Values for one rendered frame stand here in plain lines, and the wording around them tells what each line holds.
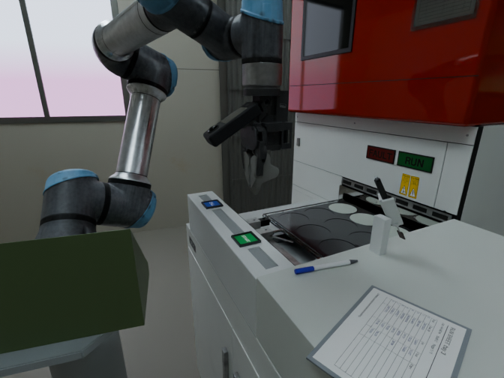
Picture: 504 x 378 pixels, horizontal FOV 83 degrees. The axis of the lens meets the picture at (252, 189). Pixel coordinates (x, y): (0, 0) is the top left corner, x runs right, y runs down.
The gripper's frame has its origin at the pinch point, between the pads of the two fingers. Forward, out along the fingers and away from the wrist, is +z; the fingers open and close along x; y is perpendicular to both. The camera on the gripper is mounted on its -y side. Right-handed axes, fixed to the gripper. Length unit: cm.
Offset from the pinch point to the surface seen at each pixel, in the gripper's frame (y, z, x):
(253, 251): 0.2, 15.1, -0.1
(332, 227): 33.5, 20.8, 10.7
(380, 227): 23.4, 7.8, -14.2
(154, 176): 5, 55, 227
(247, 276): -4.0, 16.6, -5.9
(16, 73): -85, -36, 239
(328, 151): 59, 4, 44
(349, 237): 33.6, 20.8, 3.4
